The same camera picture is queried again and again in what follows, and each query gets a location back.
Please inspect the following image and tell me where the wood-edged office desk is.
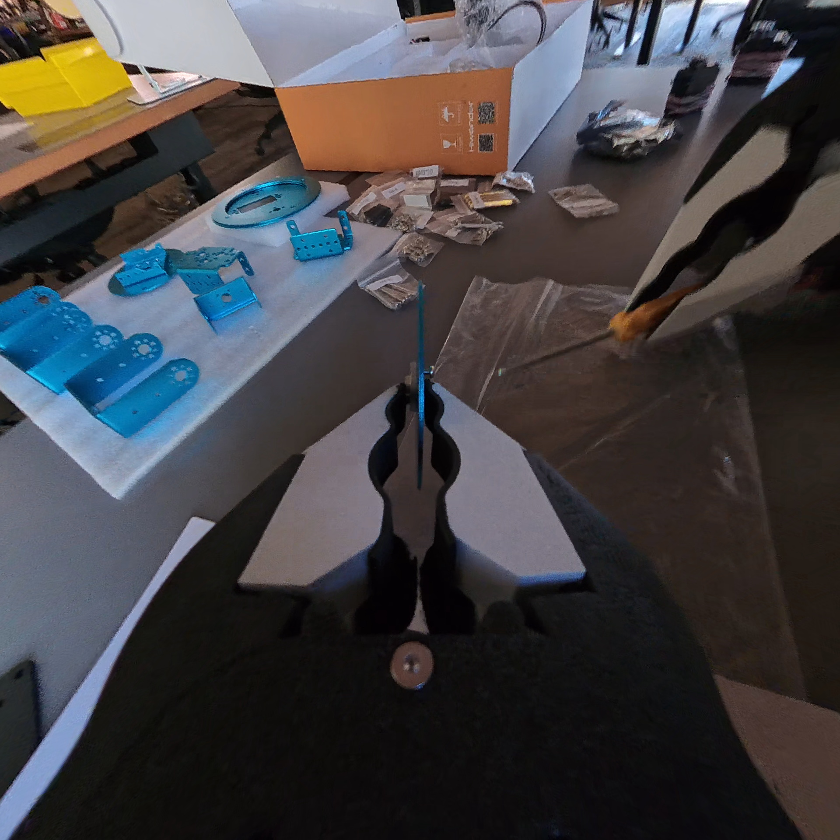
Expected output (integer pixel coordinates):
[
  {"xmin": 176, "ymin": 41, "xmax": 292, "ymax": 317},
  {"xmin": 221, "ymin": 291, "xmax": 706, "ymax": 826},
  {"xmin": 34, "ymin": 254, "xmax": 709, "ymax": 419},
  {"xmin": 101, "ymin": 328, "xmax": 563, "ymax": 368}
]
[{"xmin": 0, "ymin": 71, "xmax": 241, "ymax": 277}]

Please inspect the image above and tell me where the dark crinkled plastic bag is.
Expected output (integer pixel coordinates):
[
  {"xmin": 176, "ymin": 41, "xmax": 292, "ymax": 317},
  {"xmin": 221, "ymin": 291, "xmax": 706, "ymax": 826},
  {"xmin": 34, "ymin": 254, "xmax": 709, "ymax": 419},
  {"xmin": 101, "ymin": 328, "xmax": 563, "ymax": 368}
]
[{"xmin": 575, "ymin": 99, "xmax": 677, "ymax": 161}]

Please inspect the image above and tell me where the orange and white cardboard box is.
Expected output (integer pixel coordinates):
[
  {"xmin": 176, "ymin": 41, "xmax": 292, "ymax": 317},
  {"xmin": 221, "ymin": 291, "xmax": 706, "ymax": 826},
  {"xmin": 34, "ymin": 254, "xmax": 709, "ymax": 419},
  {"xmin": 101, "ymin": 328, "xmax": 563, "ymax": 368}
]
[{"xmin": 71, "ymin": 0, "xmax": 595, "ymax": 177}]

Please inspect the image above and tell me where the white foam sheet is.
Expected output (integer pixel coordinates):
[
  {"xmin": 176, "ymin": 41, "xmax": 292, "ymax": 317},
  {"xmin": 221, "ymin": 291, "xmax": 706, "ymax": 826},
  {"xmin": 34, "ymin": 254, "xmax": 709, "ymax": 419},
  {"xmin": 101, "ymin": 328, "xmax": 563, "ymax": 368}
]
[{"xmin": 0, "ymin": 180, "xmax": 403, "ymax": 500}]

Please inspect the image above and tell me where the blue angled bracket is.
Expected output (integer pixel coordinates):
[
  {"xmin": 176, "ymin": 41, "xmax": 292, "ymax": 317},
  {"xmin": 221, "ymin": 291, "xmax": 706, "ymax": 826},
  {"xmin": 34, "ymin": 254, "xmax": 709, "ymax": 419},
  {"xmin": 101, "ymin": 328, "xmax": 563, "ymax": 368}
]
[{"xmin": 108, "ymin": 243, "xmax": 171, "ymax": 298}]

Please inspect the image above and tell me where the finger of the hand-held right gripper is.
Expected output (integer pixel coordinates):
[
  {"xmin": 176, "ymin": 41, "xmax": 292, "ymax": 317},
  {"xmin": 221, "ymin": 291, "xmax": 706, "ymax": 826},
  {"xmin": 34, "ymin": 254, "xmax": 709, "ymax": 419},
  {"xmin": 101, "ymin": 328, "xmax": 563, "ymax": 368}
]
[
  {"xmin": 625, "ymin": 126, "xmax": 807, "ymax": 314},
  {"xmin": 645, "ymin": 172, "xmax": 840, "ymax": 340}
]

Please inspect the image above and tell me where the black striped bundle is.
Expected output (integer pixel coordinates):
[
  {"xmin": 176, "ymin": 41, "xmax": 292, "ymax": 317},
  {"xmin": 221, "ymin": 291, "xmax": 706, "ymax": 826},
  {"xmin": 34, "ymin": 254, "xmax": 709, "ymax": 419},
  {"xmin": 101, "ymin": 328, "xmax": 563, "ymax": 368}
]
[
  {"xmin": 729, "ymin": 19, "xmax": 799, "ymax": 84},
  {"xmin": 663, "ymin": 57, "xmax": 722, "ymax": 118}
]

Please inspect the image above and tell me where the wide blue perforated bracket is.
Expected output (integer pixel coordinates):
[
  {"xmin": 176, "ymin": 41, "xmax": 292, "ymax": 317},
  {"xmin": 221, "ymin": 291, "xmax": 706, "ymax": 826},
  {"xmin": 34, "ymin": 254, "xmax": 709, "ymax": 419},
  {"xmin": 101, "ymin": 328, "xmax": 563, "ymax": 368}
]
[{"xmin": 285, "ymin": 209, "xmax": 354, "ymax": 263}]

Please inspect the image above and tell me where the white assembly instruction sheet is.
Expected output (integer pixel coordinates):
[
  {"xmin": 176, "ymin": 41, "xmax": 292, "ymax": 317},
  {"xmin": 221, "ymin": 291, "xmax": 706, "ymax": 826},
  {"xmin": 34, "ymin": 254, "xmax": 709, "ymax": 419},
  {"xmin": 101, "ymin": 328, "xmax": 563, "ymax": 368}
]
[{"xmin": 0, "ymin": 516, "xmax": 218, "ymax": 819}]

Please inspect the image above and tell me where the blue metal ring plate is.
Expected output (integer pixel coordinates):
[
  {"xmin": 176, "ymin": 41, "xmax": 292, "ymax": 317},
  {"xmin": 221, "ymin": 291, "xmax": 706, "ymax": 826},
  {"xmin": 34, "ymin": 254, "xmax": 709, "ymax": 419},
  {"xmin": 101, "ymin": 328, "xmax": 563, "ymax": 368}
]
[{"xmin": 210, "ymin": 175, "xmax": 323, "ymax": 230}]

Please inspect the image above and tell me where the single clear hardware bag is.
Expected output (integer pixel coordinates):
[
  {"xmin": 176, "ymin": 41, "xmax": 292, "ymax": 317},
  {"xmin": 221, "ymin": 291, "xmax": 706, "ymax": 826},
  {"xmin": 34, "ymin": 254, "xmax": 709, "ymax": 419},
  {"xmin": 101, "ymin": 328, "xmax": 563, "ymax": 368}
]
[{"xmin": 547, "ymin": 183, "xmax": 620, "ymax": 219}]

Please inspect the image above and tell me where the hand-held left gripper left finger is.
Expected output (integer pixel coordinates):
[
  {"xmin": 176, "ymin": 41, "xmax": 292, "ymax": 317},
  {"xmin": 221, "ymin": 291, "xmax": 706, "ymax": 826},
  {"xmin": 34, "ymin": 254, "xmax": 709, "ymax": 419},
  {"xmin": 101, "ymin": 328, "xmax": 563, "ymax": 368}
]
[{"xmin": 237, "ymin": 385, "xmax": 420, "ymax": 635}]

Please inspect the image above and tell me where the bubble wrap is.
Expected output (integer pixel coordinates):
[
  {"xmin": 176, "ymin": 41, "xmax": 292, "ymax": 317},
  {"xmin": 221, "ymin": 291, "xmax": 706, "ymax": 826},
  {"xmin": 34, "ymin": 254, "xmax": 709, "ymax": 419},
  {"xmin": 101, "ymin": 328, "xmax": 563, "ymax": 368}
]
[{"xmin": 452, "ymin": 0, "xmax": 550, "ymax": 67}]

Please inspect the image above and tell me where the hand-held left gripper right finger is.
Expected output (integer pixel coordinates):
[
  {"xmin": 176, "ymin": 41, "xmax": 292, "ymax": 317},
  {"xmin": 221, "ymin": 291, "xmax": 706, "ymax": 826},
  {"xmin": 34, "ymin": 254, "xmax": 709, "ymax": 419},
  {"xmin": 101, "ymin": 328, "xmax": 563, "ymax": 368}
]
[{"xmin": 419, "ymin": 381, "xmax": 588, "ymax": 635}]

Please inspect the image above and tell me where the small blue U bracket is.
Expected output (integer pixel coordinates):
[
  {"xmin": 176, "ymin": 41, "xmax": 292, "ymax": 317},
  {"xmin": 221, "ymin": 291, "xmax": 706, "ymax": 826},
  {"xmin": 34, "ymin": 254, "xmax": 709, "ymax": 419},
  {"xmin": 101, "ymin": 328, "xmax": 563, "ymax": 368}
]
[{"xmin": 193, "ymin": 275, "xmax": 263, "ymax": 336}]

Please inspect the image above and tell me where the blue round metal disc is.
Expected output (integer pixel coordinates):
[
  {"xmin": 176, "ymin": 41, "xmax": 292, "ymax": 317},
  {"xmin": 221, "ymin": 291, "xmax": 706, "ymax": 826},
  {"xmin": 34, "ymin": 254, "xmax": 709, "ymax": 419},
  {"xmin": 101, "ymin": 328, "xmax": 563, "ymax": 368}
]
[{"xmin": 407, "ymin": 281, "xmax": 436, "ymax": 490}]

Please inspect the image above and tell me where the clear plastic bag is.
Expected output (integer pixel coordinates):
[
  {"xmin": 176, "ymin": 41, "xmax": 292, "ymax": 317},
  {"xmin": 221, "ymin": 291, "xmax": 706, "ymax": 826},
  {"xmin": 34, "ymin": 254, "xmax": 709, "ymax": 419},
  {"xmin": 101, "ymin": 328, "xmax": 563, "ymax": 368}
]
[{"xmin": 432, "ymin": 275, "xmax": 808, "ymax": 700}]

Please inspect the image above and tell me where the yellow-handled screwdriver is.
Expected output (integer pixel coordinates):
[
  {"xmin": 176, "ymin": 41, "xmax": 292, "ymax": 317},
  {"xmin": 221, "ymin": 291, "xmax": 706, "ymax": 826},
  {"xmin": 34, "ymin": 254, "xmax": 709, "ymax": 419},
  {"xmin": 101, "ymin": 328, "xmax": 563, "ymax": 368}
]
[{"xmin": 497, "ymin": 283, "xmax": 708, "ymax": 376}]

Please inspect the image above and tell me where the pile of small screw bags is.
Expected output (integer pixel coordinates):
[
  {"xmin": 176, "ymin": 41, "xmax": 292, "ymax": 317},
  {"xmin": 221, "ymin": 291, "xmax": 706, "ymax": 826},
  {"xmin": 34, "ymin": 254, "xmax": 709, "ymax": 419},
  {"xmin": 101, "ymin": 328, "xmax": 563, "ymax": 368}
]
[{"xmin": 344, "ymin": 163, "xmax": 536, "ymax": 310}]

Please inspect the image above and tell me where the black metal plate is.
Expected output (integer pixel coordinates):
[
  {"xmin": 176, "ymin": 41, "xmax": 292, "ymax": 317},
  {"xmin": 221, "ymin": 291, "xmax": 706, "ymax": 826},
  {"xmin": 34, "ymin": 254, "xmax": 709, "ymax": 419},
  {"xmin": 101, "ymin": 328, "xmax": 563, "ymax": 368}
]
[{"xmin": 0, "ymin": 659, "xmax": 41, "ymax": 795}]

